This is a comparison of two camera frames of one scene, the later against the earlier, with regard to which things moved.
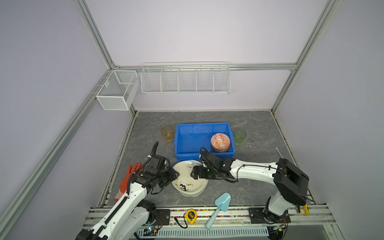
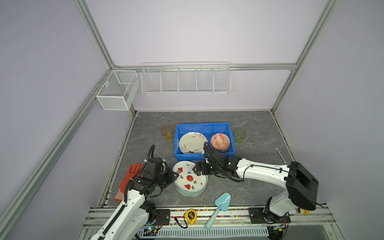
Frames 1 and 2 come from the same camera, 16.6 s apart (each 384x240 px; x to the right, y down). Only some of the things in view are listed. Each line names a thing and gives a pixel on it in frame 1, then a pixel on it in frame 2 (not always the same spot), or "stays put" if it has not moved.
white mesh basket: (119, 90) stays put
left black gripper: (172, 176) stays put
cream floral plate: (185, 183) → (192, 142)
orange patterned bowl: (220, 142) stays put
